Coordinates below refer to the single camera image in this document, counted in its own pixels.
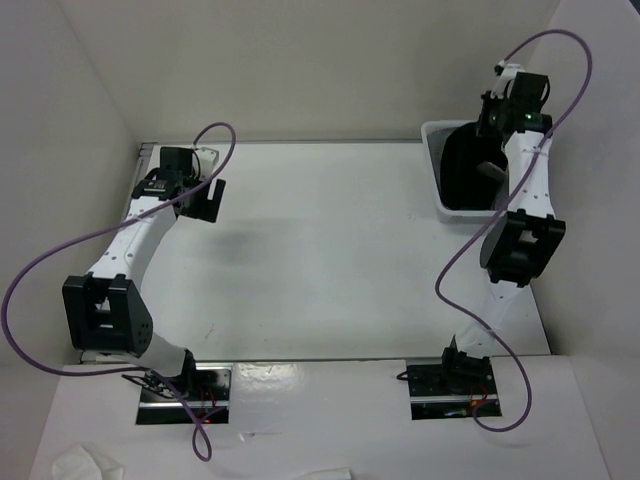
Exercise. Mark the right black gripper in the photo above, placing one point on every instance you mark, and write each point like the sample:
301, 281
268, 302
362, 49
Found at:
482, 127

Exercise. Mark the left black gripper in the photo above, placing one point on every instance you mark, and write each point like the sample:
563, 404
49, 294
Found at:
207, 210

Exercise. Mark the black skirt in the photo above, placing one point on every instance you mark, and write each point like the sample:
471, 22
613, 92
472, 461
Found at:
473, 168

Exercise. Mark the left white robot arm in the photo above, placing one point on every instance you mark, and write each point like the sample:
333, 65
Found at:
105, 310

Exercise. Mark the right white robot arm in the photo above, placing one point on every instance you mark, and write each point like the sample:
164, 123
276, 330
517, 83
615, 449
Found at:
519, 245

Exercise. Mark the white plastic basket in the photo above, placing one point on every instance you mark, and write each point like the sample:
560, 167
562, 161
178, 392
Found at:
434, 135

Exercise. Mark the crumpled white tissue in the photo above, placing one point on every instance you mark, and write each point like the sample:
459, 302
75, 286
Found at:
86, 462

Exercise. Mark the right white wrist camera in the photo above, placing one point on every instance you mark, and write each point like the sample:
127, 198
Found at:
505, 74

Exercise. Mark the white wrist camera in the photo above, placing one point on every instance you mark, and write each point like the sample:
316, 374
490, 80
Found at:
205, 161
505, 74

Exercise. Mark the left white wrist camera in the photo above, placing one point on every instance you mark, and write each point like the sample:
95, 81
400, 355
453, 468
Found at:
205, 161

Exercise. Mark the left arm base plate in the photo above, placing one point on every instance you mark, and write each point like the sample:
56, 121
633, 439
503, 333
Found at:
208, 398

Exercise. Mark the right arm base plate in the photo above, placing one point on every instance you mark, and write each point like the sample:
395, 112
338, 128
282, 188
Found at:
432, 396

